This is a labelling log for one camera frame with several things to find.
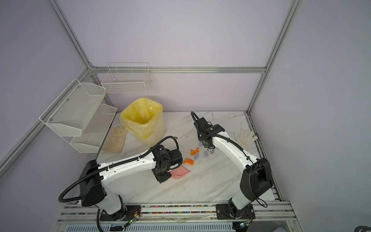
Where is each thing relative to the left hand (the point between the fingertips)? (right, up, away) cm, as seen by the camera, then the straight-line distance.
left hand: (158, 176), depth 74 cm
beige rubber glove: (-37, +15, +27) cm, 48 cm away
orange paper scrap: (+19, +9, +21) cm, 30 cm away
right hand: (+30, +19, +10) cm, 37 cm away
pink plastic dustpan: (+10, -1, +9) cm, 14 cm away
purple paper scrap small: (+21, +7, +19) cm, 29 cm away
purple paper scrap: (+32, +10, +21) cm, 39 cm away
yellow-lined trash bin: (-18, +32, +31) cm, 48 cm away
